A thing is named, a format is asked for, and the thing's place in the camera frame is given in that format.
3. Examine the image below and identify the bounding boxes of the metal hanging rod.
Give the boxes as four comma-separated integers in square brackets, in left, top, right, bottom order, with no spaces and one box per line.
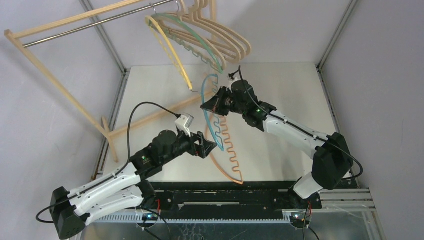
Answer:
[23,0,173,48]

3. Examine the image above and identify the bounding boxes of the left black camera cable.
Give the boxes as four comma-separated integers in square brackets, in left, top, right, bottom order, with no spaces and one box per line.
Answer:
[35,101,182,224]

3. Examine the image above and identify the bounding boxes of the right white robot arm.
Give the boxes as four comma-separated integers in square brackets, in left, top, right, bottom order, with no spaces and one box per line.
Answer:
[200,79,354,208]

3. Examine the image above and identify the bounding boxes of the black camera cable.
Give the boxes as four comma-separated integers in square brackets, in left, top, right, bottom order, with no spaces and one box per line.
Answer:
[229,65,364,240]
[35,101,182,224]

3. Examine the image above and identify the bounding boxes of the blue wire hanger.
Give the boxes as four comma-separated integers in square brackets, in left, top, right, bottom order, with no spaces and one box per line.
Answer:
[195,73,225,152]

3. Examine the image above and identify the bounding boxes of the wooden clothes rack frame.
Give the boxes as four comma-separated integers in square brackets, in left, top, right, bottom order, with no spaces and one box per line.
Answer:
[3,0,229,164]

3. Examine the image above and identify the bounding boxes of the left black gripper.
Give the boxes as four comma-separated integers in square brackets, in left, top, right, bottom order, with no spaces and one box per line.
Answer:
[160,126,216,165]

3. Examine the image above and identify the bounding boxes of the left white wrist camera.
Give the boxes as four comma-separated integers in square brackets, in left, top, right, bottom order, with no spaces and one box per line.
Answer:
[174,113,194,137]

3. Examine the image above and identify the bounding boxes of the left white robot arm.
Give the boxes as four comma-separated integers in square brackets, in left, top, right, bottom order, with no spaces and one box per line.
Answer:
[49,130,217,240]

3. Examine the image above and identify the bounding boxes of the green wavy wire hanger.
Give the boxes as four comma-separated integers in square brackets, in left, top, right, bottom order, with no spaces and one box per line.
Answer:
[150,1,224,75]

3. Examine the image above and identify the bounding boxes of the right black camera cable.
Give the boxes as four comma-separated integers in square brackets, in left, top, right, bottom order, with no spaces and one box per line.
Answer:
[229,65,364,240]

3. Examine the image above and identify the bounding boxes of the beige plastic hanger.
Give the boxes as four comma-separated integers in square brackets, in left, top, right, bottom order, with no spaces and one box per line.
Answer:
[198,0,252,60]
[158,0,228,71]
[188,0,241,64]
[190,0,252,64]

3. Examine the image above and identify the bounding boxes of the right aluminium frame post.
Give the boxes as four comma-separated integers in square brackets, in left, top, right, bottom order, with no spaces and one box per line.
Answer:
[316,0,360,176]

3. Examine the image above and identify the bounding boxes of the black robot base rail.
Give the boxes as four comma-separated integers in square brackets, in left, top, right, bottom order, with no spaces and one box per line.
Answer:
[89,180,324,221]

